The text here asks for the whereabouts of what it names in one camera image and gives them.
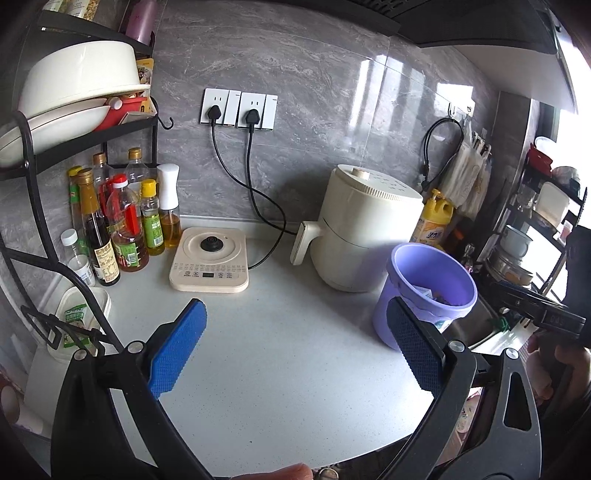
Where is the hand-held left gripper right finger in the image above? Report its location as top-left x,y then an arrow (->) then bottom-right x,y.
365,295 -> 543,480

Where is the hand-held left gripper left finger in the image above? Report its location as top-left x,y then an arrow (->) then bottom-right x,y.
51,298 -> 218,480

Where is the purple plastic bucket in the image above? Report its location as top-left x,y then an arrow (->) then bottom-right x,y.
373,243 -> 478,352

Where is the person's right hand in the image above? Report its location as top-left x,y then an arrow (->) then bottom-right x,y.
526,333 -> 591,404

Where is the person's left hand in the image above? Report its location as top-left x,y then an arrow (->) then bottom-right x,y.
222,463 -> 315,480

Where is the black dish rack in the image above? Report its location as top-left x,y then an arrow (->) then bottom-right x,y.
478,136 -> 591,305

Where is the stainless steel steamer pot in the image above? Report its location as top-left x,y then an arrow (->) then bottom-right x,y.
489,254 -> 536,287

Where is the cream kettle heating base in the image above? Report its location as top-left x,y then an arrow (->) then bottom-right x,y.
169,226 -> 250,293

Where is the white tub with green label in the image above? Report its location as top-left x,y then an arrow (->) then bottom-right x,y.
46,286 -> 112,363

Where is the white plastic board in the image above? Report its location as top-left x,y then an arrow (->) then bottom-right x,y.
538,182 -> 572,228

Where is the dark soy sauce bottle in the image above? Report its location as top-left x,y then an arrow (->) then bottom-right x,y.
76,168 -> 122,287

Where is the small white cap bottle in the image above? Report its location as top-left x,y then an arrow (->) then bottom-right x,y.
60,229 -> 81,259
69,254 -> 96,288

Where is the yellow cap green label bottle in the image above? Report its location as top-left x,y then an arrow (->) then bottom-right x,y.
140,179 -> 166,256

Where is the white air fryer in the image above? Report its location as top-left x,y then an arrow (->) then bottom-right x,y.
290,164 -> 424,293

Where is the white cap oil sprayer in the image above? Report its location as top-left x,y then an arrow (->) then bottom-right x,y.
157,164 -> 182,250

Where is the yellow detergent pump bottle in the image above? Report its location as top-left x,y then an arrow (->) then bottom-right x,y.
411,188 -> 455,248

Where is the red cap oil bottle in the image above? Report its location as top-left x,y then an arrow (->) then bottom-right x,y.
106,174 -> 150,271

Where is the small plastic bag of chopsticks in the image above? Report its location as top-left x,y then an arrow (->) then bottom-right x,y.
475,143 -> 494,217

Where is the red plastic basin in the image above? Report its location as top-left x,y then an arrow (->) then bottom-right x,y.
527,143 -> 555,172

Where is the white paper cup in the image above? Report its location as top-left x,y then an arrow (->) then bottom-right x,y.
0,383 -> 51,439

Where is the large plastic bag of chopsticks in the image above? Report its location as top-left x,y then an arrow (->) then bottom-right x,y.
438,134 -> 481,213

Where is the thin green label bottle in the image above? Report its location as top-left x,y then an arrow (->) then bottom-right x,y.
68,166 -> 88,254

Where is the gold cap clear bottle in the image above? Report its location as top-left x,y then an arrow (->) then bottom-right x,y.
126,148 -> 151,195

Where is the black corner shelf rack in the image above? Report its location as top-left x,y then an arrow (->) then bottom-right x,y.
0,10 -> 174,361

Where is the red plastic container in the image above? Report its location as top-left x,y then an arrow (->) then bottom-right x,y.
95,95 -> 148,132

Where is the white plate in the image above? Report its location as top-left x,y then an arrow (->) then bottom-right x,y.
0,105 -> 112,167

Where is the yellow snack packet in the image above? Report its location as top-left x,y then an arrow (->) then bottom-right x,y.
135,58 -> 155,114

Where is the large white bowl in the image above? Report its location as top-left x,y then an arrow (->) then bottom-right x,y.
18,41 -> 151,121

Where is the black range hood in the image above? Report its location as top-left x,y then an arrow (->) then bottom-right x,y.
353,0 -> 580,114

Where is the pink bottle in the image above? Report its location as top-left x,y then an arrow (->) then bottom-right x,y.
127,0 -> 158,47

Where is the glass jar of grains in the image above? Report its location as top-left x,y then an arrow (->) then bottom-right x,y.
44,0 -> 127,19

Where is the black hanging power cable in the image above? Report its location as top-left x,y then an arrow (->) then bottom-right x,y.
419,117 -> 465,191

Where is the black plug cable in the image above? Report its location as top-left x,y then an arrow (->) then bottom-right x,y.
208,105 -> 287,271
244,108 -> 303,236

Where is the white wall socket panel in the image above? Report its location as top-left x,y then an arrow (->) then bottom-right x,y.
199,88 -> 241,126
236,91 -> 279,131

